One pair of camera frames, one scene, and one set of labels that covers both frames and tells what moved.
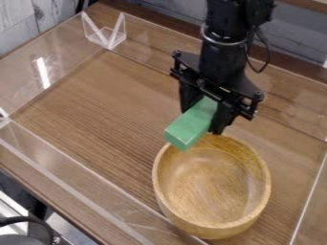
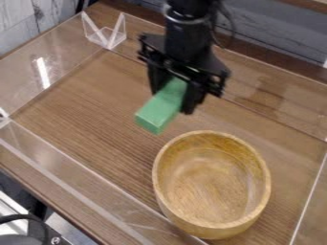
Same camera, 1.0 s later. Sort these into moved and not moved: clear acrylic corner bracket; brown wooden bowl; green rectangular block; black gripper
Moved: black gripper; green rectangular block
Not moved: clear acrylic corner bracket; brown wooden bowl
